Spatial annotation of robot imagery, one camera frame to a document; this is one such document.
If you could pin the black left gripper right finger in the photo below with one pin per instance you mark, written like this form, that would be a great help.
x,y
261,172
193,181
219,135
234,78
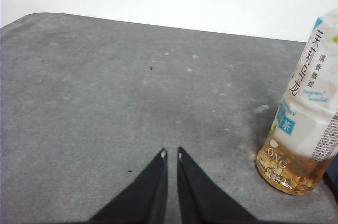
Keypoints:
x,y
203,200

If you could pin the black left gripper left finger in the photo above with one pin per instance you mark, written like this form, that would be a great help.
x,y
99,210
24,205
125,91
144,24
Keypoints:
x,y
142,200

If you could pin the light jasmine tea bottle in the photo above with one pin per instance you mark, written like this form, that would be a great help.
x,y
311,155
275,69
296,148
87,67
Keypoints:
x,y
303,118

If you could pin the dark rectangular tray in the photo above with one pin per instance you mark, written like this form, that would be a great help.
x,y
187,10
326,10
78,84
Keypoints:
x,y
333,184

